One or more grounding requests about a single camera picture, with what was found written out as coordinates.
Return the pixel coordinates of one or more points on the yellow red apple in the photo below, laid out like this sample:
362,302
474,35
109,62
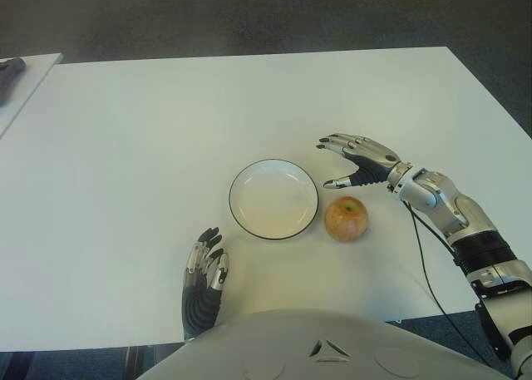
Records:
347,220

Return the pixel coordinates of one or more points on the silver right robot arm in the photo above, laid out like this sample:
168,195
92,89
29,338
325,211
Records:
465,213

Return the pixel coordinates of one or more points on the white side table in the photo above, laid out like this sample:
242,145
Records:
29,85

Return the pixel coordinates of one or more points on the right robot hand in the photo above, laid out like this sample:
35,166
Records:
370,159

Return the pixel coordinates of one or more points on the dark object on side table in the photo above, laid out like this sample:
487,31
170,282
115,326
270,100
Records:
9,76

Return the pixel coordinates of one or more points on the white plate with black rim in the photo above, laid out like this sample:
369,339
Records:
274,201

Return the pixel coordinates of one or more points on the grey robot torso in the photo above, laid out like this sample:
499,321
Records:
324,351

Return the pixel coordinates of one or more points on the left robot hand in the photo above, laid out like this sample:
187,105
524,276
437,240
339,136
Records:
201,301

